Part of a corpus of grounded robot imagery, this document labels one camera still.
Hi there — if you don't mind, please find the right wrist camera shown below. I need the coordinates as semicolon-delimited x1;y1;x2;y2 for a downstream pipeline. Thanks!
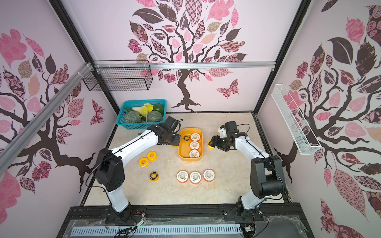
218;125;227;138

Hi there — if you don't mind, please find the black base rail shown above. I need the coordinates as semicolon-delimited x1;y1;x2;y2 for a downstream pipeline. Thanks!
58;203;313;238

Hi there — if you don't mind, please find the yellow plastic storage box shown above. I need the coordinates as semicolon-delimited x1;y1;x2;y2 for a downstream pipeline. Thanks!
178;128;203;162

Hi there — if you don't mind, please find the white cable duct strip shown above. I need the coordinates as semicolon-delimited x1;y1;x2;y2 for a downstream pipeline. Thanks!
68;224;242;238

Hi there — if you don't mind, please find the dark green avocado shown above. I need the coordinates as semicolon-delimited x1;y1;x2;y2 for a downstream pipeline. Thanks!
153;103;165;116

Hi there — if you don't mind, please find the orange white tape roll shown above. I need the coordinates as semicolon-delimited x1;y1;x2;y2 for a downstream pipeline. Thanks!
203;169;215;182
189;150;200;158
190;133;200;141
177;170;189;183
189;171;202;184
190;141;200;150

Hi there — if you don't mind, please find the yellow tape roll far left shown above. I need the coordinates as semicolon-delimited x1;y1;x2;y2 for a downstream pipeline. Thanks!
139;158;149;168

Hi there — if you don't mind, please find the teal plastic basket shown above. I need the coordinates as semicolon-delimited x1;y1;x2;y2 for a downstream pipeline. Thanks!
116;99;167;130

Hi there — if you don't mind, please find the white wire wall shelf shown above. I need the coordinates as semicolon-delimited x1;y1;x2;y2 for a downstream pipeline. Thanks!
271;84;322;155

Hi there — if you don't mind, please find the yellow tape roll upper left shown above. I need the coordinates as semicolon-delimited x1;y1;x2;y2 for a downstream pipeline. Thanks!
147;151;157;162

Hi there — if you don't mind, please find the black wire wall basket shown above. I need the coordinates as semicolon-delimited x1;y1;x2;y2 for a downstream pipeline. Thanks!
83;59;153;92

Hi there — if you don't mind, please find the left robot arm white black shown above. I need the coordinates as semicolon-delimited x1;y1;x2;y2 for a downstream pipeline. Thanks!
92;117;181;222

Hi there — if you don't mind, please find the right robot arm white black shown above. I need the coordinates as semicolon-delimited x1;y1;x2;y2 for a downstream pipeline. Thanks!
208;121;286;212

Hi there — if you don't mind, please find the green round melon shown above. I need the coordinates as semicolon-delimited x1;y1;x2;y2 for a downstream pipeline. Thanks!
146;110;163;123
123;111;141;124

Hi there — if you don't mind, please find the green round melon left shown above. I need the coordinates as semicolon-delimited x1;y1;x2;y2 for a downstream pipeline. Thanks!
123;111;141;124

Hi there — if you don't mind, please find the yellow white cabbage toy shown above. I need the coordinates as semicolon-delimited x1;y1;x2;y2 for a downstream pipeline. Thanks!
132;103;154;116

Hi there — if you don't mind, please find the green round melon right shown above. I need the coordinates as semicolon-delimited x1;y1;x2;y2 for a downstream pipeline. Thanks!
146;110;163;123

